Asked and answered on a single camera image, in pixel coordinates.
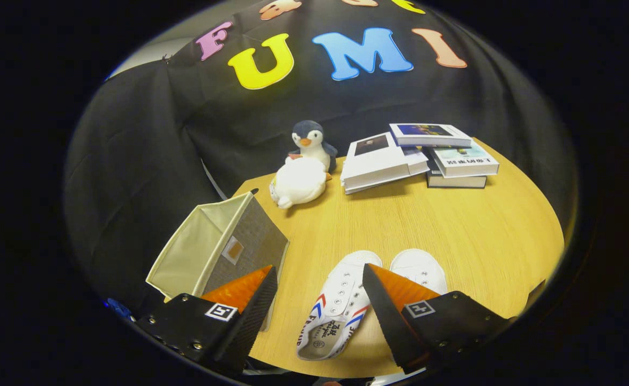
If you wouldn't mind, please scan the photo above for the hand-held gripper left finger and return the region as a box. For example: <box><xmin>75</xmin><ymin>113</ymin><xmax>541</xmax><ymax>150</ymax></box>
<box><xmin>135</xmin><ymin>264</ymin><xmax>278</xmax><ymax>376</ymax></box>

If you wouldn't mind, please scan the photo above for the book with teal cover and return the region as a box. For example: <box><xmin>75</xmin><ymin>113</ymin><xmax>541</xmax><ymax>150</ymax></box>
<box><xmin>430</xmin><ymin>140</ymin><xmax>500</xmax><ymax>179</ymax></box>

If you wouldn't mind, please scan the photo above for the book with blue cover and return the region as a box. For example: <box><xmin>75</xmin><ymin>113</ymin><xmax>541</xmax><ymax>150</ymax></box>
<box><xmin>389</xmin><ymin>123</ymin><xmax>473</xmax><ymax>148</ymax></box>

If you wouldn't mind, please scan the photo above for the blue crumpled cloth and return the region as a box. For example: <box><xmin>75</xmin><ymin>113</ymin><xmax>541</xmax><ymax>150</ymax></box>
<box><xmin>105</xmin><ymin>298</ymin><xmax>132</xmax><ymax>321</ymax></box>

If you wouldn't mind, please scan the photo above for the white striped canvas shoe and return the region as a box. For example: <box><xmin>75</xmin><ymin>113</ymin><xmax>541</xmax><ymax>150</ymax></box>
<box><xmin>297</xmin><ymin>250</ymin><xmax>383</xmax><ymax>361</ymax></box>
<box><xmin>389</xmin><ymin>248</ymin><xmax>448</xmax><ymax>295</ymax></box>

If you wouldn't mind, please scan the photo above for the penguin plush toy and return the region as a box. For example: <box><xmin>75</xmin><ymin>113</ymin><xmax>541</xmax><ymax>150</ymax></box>
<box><xmin>287</xmin><ymin>120</ymin><xmax>339</xmax><ymax>173</ymax></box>

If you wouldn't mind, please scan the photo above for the white plush toy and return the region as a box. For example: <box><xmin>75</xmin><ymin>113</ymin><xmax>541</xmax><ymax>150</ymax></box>
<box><xmin>269</xmin><ymin>157</ymin><xmax>332</xmax><ymax>210</ymax></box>

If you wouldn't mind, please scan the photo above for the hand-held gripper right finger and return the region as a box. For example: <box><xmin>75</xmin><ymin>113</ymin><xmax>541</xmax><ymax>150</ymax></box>
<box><xmin>361</xmin><ymin>263</ymin><xmax>510</xmax><ymax>375</ymax></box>

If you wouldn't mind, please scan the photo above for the lavender cover book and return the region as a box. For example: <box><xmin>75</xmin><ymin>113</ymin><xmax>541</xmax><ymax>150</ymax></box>
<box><xmin>344</xmin><ymin>146</ymin><xmax>431</xmax><ymax>195</ymax></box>

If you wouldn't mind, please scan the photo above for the dark cover book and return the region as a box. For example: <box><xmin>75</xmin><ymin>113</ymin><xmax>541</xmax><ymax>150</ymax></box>
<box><xmin>426</xmin><ymin>155</ymin><xmax>488</xmax><ymax>189</ymax></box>

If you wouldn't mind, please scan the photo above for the grey fabric storage box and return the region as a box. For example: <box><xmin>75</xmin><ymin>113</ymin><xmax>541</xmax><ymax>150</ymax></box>
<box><xmin>146</xmin><ymin>191</ymin><xmax>290</xmax><ymax>333</ymax></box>

